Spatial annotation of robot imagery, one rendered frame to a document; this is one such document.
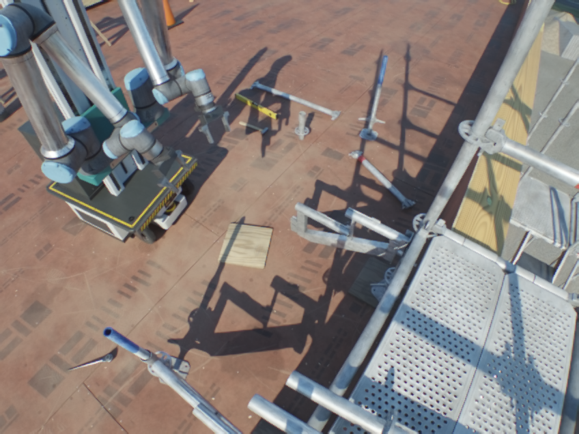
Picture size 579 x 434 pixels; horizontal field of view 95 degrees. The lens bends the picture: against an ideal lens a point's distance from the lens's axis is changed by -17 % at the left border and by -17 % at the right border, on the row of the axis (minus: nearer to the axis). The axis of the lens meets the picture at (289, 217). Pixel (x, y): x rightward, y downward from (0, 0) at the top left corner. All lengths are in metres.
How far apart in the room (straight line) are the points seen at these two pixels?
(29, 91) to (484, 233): 1.94
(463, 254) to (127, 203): 1.90
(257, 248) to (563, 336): 1.66
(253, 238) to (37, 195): 1.99
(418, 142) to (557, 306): 2.01
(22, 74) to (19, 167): 2.38
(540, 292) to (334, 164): 1.77
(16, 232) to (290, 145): 2.37
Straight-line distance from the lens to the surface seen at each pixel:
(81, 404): 2.13
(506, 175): 1.95
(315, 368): 1.83
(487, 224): 1.63
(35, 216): 3.06
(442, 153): 3.06
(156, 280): 2.16
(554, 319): 1.47
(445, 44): 5.38
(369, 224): 1.55
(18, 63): 1.39
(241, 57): 4.30
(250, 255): 2.07
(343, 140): 2.88
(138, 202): 2.14
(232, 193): 2.43
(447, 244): 1.38
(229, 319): 1.93
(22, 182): 3.49
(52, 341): 2.35
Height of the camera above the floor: 1.80
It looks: 53 degrees down
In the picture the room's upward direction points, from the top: straight up
